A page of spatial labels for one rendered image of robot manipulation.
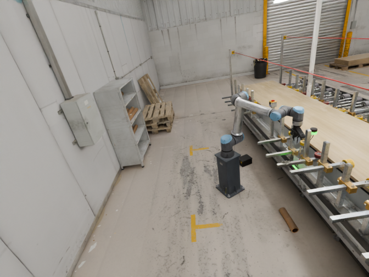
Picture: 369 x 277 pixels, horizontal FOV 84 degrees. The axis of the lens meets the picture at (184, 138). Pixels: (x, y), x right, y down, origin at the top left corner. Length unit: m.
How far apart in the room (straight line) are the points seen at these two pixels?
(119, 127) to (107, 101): 0.47
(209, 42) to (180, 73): 1.78
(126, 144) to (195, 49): 6.64
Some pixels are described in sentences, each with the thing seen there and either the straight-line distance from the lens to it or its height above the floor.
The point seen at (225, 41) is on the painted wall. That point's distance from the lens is 9.73.
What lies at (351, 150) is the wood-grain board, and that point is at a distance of 2.54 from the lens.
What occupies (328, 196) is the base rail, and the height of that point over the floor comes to 0.70.
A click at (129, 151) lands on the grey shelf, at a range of 3.92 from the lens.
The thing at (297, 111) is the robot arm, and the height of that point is 1.36.
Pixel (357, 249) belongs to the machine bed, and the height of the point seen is 0.17.
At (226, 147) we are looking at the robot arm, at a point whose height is 0.76.
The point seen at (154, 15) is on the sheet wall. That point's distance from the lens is 9.73.
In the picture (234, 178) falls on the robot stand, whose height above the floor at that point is 0.26.
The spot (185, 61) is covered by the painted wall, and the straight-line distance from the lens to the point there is 9.66.
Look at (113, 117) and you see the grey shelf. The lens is 3.69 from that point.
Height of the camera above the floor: 2.15
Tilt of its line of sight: 27 degrees down
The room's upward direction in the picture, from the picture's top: 10 degrees counter-clockwise
